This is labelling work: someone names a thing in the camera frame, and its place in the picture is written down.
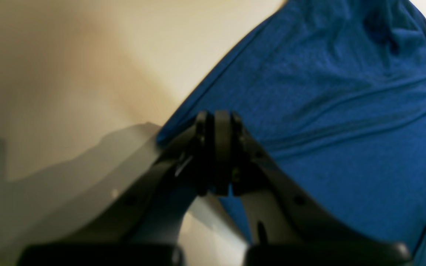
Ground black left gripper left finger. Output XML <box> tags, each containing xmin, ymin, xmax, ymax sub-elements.
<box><xmin>17</xmin><ymin>111</ymin><xmax>214</xmax><ymax>266</ymax></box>

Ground dark blue t-shirt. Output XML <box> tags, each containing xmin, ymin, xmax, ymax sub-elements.
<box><xmin>157</xmin><ymin>0</ymin><xmax>426</xmax><ymax>266</ymax></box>

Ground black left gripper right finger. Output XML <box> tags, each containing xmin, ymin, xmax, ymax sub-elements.
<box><xmin>215</xmin><ymin>110</ymin><xmax>413</xmax><ymax>266</ymax></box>

